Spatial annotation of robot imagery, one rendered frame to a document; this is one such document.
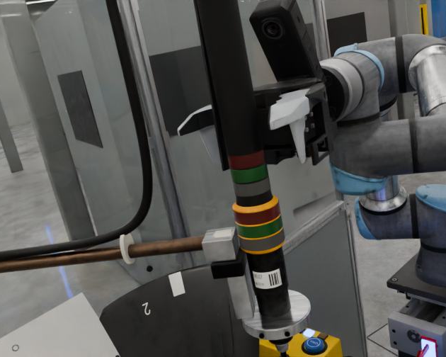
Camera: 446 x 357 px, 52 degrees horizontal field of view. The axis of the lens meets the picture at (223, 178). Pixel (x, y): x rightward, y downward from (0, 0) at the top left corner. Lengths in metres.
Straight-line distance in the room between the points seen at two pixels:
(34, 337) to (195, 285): 0.29
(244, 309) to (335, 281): 1.56
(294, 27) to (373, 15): 4.65
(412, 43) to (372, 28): 4.11
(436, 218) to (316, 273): 0.75
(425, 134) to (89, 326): 0.59
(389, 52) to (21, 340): 0.83
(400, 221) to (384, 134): 0.61
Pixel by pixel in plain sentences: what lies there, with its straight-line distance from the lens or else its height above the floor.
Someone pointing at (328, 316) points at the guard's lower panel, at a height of 0.58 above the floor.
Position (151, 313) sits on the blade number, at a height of 1.40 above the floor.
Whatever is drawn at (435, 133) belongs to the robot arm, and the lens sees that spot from 0.64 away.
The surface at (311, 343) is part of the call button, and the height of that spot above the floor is 1.08.
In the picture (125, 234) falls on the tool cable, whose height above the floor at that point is 1.56.
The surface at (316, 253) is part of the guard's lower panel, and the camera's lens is 1.85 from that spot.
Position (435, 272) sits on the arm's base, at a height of 1.07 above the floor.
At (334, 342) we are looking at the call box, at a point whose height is 1.07.
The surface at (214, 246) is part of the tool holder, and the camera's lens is 0.43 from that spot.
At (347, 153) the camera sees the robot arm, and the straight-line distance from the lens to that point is 0.64.
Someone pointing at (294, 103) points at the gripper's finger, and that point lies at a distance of 0.39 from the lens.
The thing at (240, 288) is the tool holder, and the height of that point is 1.49.
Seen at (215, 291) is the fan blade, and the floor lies 1.41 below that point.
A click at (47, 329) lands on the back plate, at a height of 1.34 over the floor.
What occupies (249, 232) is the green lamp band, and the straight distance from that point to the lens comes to 0.42.
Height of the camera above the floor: 1.72
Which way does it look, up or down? 16 degrees down
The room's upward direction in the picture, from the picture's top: 12 degrees counter-clockwise
